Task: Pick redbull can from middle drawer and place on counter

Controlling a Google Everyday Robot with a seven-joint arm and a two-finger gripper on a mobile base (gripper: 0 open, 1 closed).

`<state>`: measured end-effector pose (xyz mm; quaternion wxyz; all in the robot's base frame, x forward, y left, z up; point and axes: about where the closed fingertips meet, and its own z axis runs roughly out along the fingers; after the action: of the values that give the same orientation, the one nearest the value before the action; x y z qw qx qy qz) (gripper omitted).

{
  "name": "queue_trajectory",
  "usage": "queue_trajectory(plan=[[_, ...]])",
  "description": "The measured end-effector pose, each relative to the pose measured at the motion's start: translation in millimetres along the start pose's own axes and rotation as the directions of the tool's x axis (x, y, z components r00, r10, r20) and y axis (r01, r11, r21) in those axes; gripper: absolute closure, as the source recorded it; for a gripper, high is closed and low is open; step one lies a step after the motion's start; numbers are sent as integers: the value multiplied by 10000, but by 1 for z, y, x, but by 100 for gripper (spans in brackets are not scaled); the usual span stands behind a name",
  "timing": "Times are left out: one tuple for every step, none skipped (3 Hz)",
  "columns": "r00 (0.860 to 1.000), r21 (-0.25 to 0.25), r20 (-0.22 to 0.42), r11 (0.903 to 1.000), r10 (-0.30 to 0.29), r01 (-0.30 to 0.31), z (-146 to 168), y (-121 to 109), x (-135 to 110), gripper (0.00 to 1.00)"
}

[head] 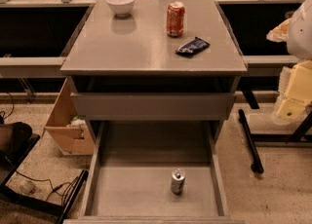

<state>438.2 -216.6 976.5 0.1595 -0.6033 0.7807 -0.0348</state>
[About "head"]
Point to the orange soda can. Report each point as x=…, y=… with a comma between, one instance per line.
x=175, y=18

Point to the silver redbull can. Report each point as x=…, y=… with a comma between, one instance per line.
x=178, y=180

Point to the grey right side rail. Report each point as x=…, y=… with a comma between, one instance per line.
x=267, y=66

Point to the blue snack bag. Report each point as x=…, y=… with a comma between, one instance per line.
x=193, y=47

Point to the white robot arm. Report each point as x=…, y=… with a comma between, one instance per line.
x=296, y=32

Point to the brown cardboard box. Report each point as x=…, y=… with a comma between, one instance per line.
x=71, y=139

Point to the closed top drawer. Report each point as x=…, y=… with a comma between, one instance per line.
x=154, y=106

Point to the grey left side rail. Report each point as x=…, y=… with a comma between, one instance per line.
x=31, y=67

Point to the dark bag on floor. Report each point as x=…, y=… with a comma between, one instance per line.
x=13, y=142

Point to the grey drawer cabinet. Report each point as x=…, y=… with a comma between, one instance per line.
x=136, y=55

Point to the grey rail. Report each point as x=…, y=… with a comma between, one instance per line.
x=31, y=67
x=267, y=66

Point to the open middle drawer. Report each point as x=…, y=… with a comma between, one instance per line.
x=130, y=176

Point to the white ceramic bowl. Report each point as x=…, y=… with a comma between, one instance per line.
x=120, y=8

